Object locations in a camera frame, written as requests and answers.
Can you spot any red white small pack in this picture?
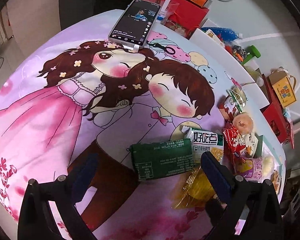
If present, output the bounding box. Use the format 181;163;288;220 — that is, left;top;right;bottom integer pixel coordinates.
218;95;243;121

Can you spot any green dumbbell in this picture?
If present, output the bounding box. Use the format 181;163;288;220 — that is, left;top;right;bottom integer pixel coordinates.
241;45;261;65

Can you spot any green edged cookie pack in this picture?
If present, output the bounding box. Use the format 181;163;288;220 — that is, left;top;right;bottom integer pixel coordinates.
227;86;247;114

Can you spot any clear pack yellow cake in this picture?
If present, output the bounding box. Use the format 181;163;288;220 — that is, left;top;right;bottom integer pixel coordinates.
262;154;275;179

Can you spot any cartoon printed tablecloth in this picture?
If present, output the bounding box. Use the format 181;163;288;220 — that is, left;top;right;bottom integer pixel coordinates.
0;11;232;239

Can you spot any yellow snack pack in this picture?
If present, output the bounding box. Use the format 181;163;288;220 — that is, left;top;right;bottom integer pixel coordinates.
172;165;216;209

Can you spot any yellow handled gift box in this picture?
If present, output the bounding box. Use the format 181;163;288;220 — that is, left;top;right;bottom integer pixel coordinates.
268;67;297;108

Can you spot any dark green snack pack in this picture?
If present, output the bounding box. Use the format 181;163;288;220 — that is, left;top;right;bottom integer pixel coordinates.
130;139;194;181

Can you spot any tan barcode bread pack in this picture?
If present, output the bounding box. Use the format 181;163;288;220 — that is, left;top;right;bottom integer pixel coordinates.
270;170;282;195

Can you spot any dark red gift box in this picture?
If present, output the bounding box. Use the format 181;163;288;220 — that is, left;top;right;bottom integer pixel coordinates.
261;74;294;148

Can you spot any clear plastic box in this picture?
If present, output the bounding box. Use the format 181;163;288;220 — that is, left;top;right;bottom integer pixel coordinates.
147;0;179;25

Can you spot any black key ring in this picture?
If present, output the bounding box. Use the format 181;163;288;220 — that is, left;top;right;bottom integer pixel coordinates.
147;41;176;55

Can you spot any white green biscuit pack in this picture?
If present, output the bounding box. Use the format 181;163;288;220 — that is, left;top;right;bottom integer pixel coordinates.
181;126;224;164

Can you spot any red flat box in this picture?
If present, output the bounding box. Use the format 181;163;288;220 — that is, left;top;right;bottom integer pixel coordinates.
134;0;210;40

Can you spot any pink snack pack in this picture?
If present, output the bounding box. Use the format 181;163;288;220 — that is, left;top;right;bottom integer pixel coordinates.
235;157;262;183

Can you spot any white orange snack pack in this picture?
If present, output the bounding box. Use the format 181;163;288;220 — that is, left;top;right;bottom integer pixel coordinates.
243;132;258;158

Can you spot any blue bead bottle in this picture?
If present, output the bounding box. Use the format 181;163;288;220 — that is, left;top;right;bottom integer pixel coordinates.
201;27;243;42

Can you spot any smartphone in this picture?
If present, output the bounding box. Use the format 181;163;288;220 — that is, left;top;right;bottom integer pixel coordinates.
108;0;161;52

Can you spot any red snack pack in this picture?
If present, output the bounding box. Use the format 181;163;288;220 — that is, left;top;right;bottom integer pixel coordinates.
222;122;246;160

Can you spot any white card game box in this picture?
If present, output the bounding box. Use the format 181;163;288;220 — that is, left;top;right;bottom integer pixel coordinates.
205;29;225;48

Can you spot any round orange pastry pack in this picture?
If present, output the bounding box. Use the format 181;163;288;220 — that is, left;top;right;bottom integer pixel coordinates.
232;112;254;135

